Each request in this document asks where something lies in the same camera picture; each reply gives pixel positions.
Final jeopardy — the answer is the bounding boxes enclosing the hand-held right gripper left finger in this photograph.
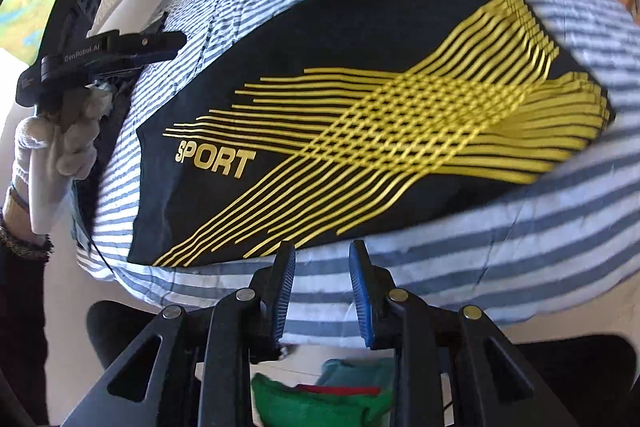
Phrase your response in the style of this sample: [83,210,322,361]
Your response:
[102,241,297,427]

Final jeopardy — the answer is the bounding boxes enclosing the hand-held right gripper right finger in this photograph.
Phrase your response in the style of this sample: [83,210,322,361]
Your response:
[349,239,536,427]

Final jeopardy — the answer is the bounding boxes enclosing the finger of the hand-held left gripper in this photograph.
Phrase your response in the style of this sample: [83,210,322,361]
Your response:
[120,32,188,64]
[142,11,171,36]

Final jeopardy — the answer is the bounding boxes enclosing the black garment with yellow stripes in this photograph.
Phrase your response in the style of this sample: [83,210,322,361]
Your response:
[127,0,616,268]

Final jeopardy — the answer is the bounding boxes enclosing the person's left forearm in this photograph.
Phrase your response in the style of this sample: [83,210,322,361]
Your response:
[0,184,55,425]

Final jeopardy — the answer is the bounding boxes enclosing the person's left hand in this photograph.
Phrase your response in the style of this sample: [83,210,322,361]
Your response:
[15,89,114,234]

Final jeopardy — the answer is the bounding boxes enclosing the teal cloth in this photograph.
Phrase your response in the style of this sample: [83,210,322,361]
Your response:
[317,357,396,389]

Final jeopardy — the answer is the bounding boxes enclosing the red cloth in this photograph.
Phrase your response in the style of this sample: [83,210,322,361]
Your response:
[295,384,381,398]

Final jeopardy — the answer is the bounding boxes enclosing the blue white striped quilt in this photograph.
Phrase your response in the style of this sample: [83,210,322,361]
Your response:
[75,0,640,343]

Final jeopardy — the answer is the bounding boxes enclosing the green cloth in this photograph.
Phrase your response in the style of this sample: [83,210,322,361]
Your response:
[250,372,396,427]

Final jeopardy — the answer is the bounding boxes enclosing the beaded bracelet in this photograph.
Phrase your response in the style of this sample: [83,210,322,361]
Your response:
[0,214,55,264]

